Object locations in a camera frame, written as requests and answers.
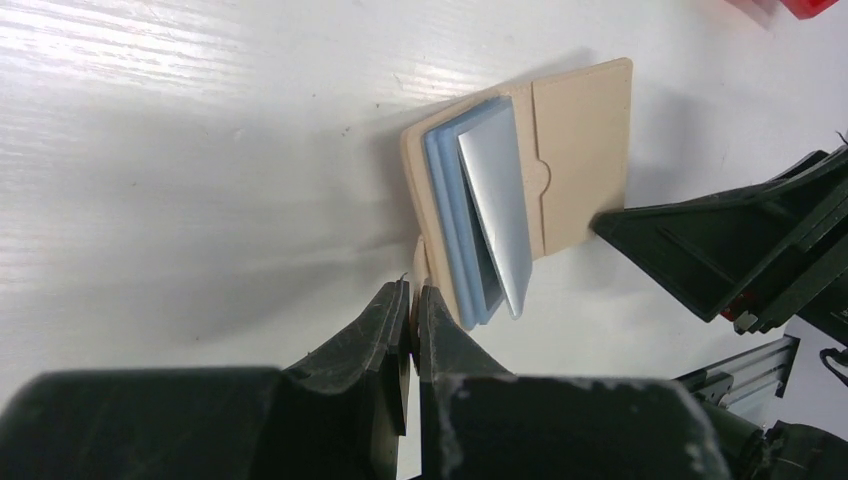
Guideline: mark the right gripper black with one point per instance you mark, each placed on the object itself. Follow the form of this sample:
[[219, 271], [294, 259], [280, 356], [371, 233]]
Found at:
[[756, 255]]

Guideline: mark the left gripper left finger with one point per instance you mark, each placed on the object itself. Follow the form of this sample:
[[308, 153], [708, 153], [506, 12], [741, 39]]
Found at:
[[335, 414]]

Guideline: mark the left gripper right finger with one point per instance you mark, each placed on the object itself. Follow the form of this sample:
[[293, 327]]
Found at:
[[480, 421]]

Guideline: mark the beige card holder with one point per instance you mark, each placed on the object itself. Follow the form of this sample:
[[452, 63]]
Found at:
[[513, 174]]

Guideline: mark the left red bin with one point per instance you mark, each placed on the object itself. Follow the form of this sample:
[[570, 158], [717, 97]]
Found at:
[[807, 9]]

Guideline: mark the aluminium frame rail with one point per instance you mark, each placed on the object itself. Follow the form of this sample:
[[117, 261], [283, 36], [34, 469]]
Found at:
[[748, 378]]

